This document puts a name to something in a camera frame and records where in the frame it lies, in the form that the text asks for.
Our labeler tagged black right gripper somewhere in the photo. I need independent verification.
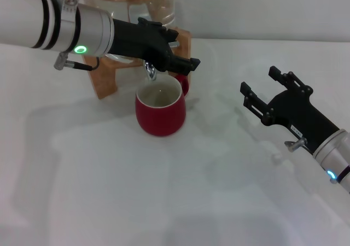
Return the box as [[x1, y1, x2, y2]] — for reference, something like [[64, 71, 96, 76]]
[[240, 66, 340, 154]]

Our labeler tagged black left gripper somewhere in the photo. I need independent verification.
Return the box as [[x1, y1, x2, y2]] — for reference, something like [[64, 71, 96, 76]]
[[110, 16, 202, 77]]

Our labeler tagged chrome faucet with lever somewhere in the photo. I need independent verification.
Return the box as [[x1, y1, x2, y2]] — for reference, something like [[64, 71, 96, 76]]
[[142, 39, 180, 82]]

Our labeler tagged red ceramic cup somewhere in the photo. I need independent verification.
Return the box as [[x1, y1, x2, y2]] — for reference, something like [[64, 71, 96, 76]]
[[134, 73, 190, 137]]

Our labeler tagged glass water dispenser jar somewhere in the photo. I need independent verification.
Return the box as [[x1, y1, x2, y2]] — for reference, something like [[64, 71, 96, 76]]
[[80, 0, 176, 63]]

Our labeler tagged wooden dispenser stand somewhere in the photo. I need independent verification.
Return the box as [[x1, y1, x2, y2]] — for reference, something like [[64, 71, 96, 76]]
[[83, 28, 191, 100]]

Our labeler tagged right arm cable connector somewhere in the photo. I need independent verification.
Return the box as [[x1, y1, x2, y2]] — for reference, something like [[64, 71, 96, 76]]
[[284, 137, 315, 155]]

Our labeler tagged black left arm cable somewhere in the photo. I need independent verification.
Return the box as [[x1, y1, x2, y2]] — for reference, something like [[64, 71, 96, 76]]
[[54, 52, 101, 72]]

